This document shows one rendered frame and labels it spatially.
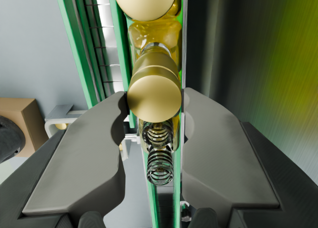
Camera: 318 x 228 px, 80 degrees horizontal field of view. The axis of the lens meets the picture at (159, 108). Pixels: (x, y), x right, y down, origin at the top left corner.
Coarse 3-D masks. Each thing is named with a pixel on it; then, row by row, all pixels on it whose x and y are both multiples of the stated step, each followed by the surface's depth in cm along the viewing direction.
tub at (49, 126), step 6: (48, 120) 54; (54, 120) 54; (60, 120) 54; (66, 120) 53; (72, 120) 53; (48, 126) 55; (54, 126) 58; (48, 132) 56; (54, 132) 58; (126, 150) 60; (126, 156) 61
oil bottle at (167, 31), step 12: (132, 24) 19; (144, 24) 19; (156, 24) 19; (168, 24) 18; (180, 24) 19; (132, 36) 18; (144, 36) 18; (156, 36) 18; (168, 36) 18; (180, 36) 19; (132, 48) 19; (168, 48) 18; (180, 48) 19; (132, 60) 20; (180, 60) 20
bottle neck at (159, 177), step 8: (168, 144) 24; (152, 152) 22; (160, 152) 22; (168, 152) 22; (152, 160) 21; (160, 160) 21; (168, 160) 21; (152, 168) 20; (160, 168) 20; (168, 168) 20; (152, 176) 21; (160, 176) 22; (168, 176) 21; (160, 184) 21
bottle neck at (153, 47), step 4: (148, 44) 18; (152, 44) 17; (156, 44) 17; (160, 44) 17; (144, 48) 18; (148, 48) 17; (152, 48) 16; (156, 48) 16; (160, 48) 16; (164, 48) 17; (144, 52) 16; (148, 52) 15; (164, 52) 16; (168, 52) 17
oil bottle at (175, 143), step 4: (140, 120) 25; (172, 120) 25; (176, 120) 25; (140, 124) 25; (176, 124) 25; (140, 128) 25; (176, 128) 24; (140, 132) 25; (176, 132) 24; (140, 136) 25; (176, 136) 25; (172, 140) 24; (176, 140) 25; (144, 144) 25; (172, 144) 25; (176, 144) 25; (144, 148) 25; (148, 148) 25; (172, 148) 25; (176, 148) 26; (148, 152) 26; (172, 152) 26
